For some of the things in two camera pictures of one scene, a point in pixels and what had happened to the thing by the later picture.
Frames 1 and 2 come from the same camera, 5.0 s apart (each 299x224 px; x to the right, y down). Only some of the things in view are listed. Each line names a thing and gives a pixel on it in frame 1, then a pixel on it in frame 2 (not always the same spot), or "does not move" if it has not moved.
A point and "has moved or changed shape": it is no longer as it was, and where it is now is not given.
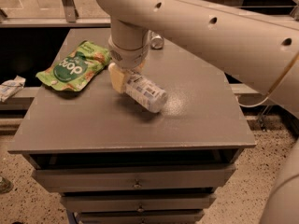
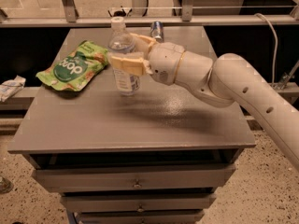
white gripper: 128,58 to 164,62
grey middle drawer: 137,203 does not move
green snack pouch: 77,69 does not move
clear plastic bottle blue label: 147,93 has moved or changed shape
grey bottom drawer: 139,217 does not move
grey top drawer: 64,180 does not move
